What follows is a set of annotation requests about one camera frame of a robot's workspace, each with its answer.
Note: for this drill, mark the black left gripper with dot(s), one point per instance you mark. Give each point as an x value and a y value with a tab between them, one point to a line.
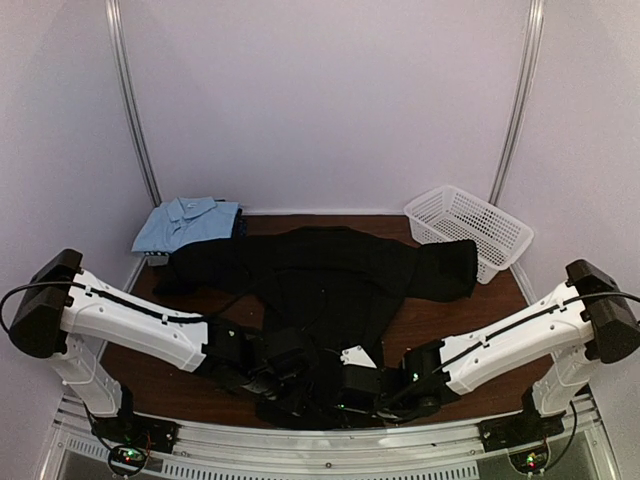
295	403

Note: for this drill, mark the black long sleeve shirt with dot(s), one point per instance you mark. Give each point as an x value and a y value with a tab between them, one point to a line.
340	286

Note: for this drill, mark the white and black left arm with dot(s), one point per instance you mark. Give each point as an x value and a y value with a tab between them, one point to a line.
63	303

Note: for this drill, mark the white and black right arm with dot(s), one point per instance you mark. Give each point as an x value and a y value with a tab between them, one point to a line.
584	323

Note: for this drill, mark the grey folded shirt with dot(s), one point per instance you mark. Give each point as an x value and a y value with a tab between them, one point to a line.
156	259

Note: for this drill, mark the light blue folded shirt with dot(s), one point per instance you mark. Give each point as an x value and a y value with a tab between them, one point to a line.
182	221

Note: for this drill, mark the white plastic mesh basket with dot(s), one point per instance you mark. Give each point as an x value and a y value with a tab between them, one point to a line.
447	214

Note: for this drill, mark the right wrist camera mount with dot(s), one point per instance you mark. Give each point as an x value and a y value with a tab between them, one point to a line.
357	356

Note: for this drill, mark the aluminium front rail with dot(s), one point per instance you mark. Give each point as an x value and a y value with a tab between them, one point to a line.
449	450

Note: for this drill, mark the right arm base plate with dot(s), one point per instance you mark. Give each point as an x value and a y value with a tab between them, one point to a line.
524	436

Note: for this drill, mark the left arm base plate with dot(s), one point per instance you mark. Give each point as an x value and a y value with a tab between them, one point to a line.
131	441

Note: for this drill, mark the left aluminium corner post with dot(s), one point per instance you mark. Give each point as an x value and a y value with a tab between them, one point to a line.
131	111

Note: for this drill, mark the aluminium corner post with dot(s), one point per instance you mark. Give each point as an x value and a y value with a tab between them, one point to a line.
131	111
528	65

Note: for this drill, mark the right aluminium corner post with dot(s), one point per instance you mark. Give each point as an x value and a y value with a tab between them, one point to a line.
528	65

